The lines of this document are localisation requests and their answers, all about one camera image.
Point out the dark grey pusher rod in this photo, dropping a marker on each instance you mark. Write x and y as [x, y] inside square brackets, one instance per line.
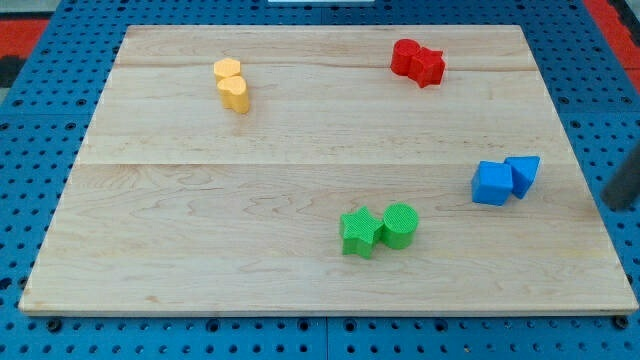
[622, 189]

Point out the red star block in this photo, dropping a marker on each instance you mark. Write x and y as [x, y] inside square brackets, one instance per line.
[427, 67]

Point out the green star block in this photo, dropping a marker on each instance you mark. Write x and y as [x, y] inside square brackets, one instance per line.
[360, 231]

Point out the blue triangle block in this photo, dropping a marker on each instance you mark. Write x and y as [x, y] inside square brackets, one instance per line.
[524, 172]

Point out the blue cube block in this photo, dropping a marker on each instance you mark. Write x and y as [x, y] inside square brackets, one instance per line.
[492, 183]

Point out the green cylinder block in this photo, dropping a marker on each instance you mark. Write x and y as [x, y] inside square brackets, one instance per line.
[400, 224]

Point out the red cylinder block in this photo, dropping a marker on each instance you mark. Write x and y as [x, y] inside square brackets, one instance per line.
[403, 52]

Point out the yellow heart block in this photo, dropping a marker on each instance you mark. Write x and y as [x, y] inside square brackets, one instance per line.
[234, 95]

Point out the yellow hexagon block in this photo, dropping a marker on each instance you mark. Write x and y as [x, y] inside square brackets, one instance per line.
[225, 68]

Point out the light wooden board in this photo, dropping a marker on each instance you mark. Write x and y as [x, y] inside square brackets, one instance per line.
[176, 206]

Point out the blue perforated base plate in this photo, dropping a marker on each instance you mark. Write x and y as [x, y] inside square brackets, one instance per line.
[49, 106]

